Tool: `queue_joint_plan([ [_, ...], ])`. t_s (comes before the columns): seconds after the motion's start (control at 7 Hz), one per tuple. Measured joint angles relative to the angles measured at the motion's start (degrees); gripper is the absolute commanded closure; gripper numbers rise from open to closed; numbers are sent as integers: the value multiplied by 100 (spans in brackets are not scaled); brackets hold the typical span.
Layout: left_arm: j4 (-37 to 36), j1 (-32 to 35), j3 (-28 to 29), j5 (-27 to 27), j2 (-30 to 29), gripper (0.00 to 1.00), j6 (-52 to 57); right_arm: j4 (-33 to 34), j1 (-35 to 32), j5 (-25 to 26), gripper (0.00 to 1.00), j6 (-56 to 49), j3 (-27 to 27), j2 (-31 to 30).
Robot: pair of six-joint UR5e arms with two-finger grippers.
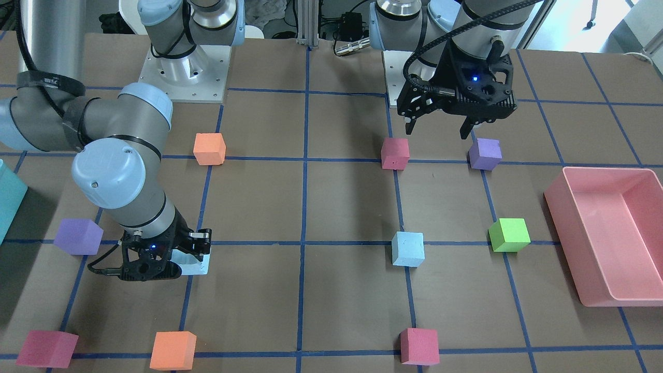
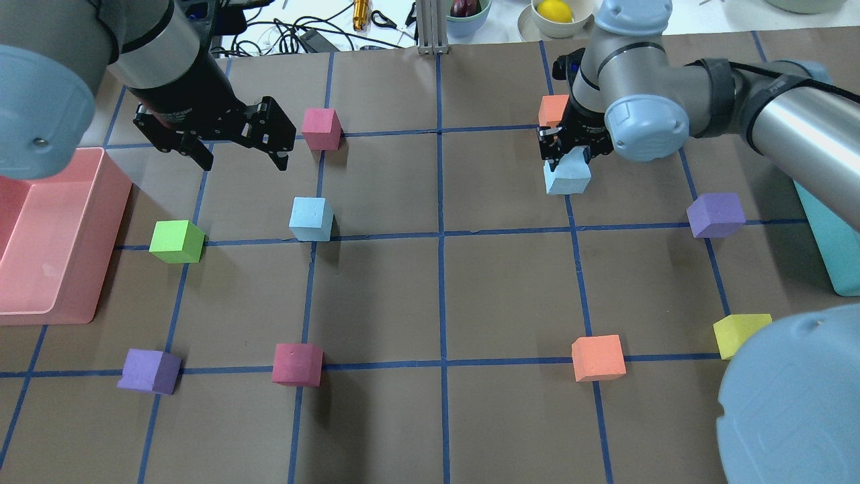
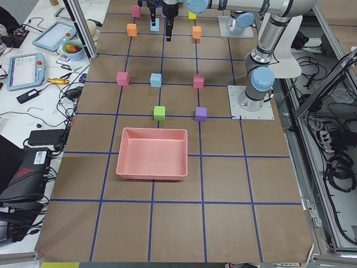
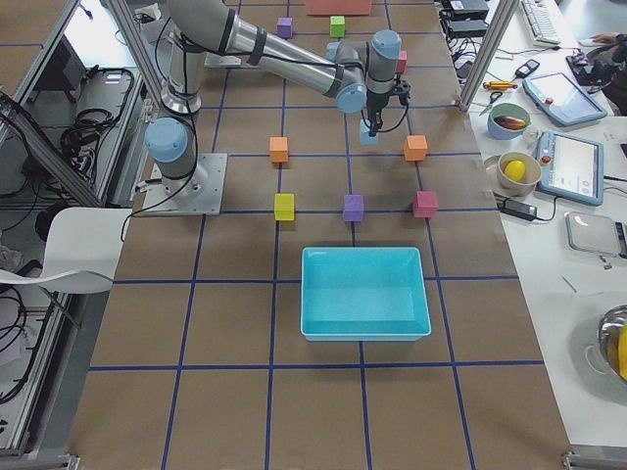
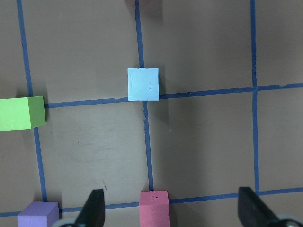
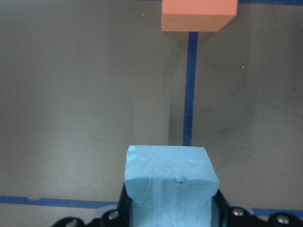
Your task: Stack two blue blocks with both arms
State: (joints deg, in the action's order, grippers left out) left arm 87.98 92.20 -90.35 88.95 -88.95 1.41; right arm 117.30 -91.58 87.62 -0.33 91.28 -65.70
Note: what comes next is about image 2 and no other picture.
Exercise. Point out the green block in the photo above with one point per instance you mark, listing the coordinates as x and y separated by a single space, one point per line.
177 242

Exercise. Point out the orange block right far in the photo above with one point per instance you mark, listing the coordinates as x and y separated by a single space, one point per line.
552 108

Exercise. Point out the black power adapter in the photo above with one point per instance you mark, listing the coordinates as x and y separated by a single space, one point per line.
314 42

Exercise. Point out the aluminium frame post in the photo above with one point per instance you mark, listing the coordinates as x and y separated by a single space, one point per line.
431 27

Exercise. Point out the scissors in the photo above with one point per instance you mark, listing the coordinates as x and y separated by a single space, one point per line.
382 21

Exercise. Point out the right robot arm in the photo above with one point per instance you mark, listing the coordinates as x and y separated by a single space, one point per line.
790 393

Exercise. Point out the beige bowl with lemon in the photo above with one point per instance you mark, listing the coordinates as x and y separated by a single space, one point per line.
547 20

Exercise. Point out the purple block right side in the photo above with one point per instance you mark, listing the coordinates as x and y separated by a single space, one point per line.
715 215

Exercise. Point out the red block right far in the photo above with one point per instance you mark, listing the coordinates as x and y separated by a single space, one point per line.
322 129

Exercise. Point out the cyan plastic bin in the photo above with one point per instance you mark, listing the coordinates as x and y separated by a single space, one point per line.
838 243

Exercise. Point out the green bowl with fruit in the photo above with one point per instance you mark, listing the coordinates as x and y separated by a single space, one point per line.
464 18

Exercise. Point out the orange block near base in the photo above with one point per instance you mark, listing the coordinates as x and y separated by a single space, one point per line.
598 358

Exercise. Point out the red block near base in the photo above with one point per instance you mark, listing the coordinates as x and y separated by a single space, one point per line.
297 365

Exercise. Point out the light blue block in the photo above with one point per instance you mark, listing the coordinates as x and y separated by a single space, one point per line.
312 219
570 177

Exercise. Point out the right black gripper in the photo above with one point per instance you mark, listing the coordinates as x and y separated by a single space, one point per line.
586 129

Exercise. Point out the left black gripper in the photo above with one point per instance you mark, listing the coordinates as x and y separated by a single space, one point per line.
191 94

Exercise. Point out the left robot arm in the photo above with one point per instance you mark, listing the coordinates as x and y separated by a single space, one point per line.
54 55

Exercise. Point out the pink plastic bin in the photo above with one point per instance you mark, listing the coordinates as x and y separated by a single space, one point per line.
57 238

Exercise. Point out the purple block left side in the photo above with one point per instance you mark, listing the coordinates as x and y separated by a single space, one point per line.
150 371

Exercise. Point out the purple block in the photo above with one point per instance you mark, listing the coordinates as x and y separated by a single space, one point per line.
715 215
150 371

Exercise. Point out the yellow block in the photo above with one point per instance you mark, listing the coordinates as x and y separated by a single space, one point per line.
732 331

